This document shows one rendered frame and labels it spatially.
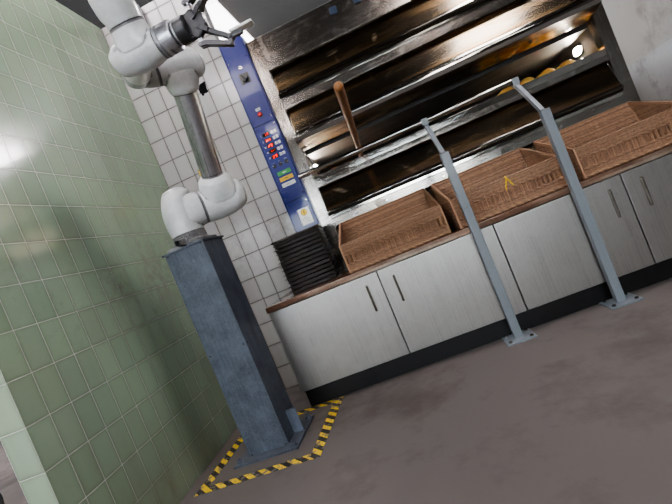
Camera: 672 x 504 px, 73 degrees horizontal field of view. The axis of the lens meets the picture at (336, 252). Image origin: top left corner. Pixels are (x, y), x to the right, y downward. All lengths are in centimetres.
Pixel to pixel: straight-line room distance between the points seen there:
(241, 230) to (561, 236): 184
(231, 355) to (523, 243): 146
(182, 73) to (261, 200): 114
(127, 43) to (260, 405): 150
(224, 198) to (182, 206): 19
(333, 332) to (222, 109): 158
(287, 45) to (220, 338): 182
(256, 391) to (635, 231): 188
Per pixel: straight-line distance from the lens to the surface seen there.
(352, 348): 238
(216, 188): 217
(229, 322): 211
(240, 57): 310
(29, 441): 179
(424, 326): 234
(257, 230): 296
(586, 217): 238
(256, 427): 223
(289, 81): 300
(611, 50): 319
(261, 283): 298
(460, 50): 298
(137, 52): 151
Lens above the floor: 77
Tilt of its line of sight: 1 degrees down
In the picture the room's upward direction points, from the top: 23 degrees counter-clockwise
